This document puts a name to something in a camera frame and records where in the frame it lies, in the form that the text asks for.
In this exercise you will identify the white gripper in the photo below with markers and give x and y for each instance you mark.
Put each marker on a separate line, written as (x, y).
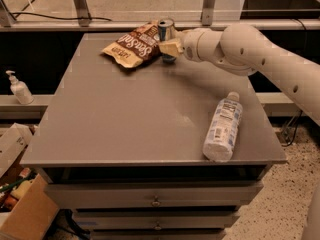
(192, 44)

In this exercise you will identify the top drawer knob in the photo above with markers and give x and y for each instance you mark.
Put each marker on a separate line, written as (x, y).
(155, 203)

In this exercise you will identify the grey drawer cabinet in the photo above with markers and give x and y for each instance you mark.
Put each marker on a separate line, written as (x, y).
(110, 142)

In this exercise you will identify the clear plastic water bottle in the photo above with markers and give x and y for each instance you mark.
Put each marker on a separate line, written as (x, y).
(222, 133)

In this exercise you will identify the brown sea salt chip bag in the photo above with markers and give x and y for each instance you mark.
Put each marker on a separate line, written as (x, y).
(139, 46)

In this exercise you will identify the open cardboard box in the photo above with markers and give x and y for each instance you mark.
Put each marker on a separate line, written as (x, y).
(26, 211)

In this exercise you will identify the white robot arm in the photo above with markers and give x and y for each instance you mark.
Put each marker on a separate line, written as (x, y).
(243, 50)

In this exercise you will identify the white pump dispenser bottle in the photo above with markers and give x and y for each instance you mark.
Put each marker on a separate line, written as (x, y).
(19, 89)

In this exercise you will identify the red bull can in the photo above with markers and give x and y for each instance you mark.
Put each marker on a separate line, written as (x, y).
(166, 32)

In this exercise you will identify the drawer knob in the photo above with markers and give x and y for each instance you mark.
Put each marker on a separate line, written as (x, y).
(155, 203)
(157, 227)

